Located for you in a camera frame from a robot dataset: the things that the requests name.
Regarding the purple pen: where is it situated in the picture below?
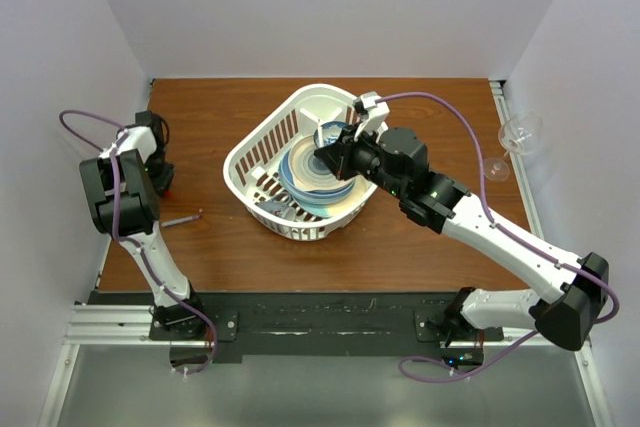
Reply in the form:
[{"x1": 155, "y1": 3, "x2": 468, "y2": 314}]
[{"x1": 160, "y1": 214, "x2": 202, "y2": 228}]

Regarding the white plastic dish basket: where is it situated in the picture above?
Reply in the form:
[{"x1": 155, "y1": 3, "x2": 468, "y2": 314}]
[{"x1": 223, "y1": 84, "x2": 377, "y2": 241}]

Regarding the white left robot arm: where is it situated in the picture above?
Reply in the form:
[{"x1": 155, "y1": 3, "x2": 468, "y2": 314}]
[{"x1": 79, "y1": 111, "x2": 207, "y2": 339}]

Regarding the clear wine glass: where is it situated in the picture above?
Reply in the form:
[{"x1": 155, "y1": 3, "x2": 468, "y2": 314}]
[{"x1": 483, "y1": 112, "x2": 543, "y2": 182}]

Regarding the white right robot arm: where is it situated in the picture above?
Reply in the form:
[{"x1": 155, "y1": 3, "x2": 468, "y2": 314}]
[{"x1": 313, "y1": 123, "x2": 611, "y2": 351}]

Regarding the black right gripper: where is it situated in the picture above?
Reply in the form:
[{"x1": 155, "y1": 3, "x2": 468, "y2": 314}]
[{"x1": 316, "y1": 122, "x2": 406, "y2": 199}]

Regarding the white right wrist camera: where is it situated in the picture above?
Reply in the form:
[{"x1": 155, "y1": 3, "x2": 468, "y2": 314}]
[{"x1": 352, "y1": 92, "x2": 390, "y2": 140}]

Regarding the cream and teal plate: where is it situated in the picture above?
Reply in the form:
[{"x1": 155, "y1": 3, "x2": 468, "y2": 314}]
[{"x1": 295, "y1": 178, "x2": 376, "y2": 219}]

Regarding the blue rimmed plate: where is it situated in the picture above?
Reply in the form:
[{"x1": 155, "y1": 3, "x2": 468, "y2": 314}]
[{"x1": 279, "y1": 152, "x2": 350, "y2": 200}]

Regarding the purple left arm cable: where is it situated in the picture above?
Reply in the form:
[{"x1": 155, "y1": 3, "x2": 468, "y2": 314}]
[{"x1": 59, "y1": 109, "x2": 219, "y2": 376}]

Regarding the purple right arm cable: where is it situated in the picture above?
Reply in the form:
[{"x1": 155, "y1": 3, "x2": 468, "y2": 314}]
[{"x1": 379, "y1": 91, "x2": 621, "y2": 382}]

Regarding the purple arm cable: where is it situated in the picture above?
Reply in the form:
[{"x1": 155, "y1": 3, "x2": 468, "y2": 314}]
[
  {"x1": 379, "y1": 91, "x2": 621, "y2": 382},
  {"x1": 59, "y1": 109, "x2": 219, "y2": 376}
]

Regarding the beige blue swirl plate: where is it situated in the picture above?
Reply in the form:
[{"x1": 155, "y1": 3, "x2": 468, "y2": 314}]
[{"x1": 288, "y1": 136, "x2": 354, "y2": 191}]

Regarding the grey ceramic mug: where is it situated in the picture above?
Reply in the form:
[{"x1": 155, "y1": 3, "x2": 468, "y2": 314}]
[{"x1": 257, "y1": 197, "x2": 296, "y2": 221}]

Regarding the blue floral ceramic bowl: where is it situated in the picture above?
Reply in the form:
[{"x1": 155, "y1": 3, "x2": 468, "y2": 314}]
[{"x1": 312, "y1": 121, "x2": 348, "y2": 151}]

